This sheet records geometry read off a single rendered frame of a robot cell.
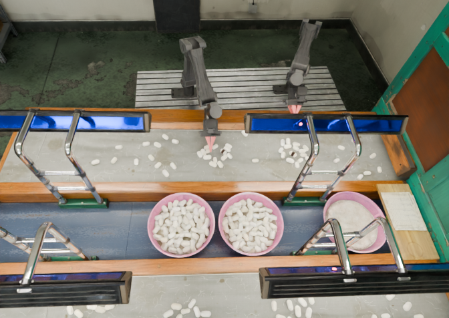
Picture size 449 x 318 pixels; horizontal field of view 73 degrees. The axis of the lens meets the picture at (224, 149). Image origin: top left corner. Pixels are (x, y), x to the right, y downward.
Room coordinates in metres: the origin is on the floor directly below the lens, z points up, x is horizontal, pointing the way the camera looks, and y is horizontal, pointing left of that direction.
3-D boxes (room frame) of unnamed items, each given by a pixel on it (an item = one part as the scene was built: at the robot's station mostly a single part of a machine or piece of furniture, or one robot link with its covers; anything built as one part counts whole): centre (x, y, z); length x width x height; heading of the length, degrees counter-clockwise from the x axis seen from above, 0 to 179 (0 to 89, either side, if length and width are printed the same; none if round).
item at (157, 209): (0.42, 0.14, 0.72); 0.27 x 0.27 x 0.10
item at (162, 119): (0.98, 0.10, 0.67); 1.81 x 0.12 x 0.19; 98
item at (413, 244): (0.55, -0.79, 0.77); 0.33 x 0.15 x 0.01; 8
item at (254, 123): (0.77, -0.37, 1.08); 0.62 x 0.08 x 0.07; 98
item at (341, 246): (0.29, -0.43, 0.90); 0.20 x 0.19 x 0.45; 98
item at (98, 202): (0.56, 0.58, 0.90); 0.20 x 0.19 x 0.45; 98
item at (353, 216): (0.52, -0.58, 0.71); 0.22 x 0.22 x 0.06
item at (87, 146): (0.77, 0.07, 0.73); 1.81 x 0.30 x 0.02; 98
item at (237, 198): (0.46, -0.14, 0.72); 0.27 x 0.27 x 0.10
